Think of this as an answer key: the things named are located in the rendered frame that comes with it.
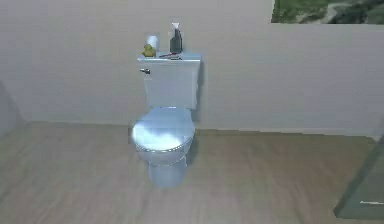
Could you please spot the white toilet paper roll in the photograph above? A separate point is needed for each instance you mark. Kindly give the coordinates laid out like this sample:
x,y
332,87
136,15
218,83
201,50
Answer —
x,y
152,41

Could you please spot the red toothbrush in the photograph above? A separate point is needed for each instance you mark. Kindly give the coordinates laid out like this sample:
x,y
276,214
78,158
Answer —
x,y
170,55

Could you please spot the yellow green sponge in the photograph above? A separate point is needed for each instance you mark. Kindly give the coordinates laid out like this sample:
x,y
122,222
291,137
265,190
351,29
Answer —
x,y
148,51

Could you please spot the dark spray bottle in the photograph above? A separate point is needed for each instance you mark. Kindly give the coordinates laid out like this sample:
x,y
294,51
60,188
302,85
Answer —
x,y
176,41

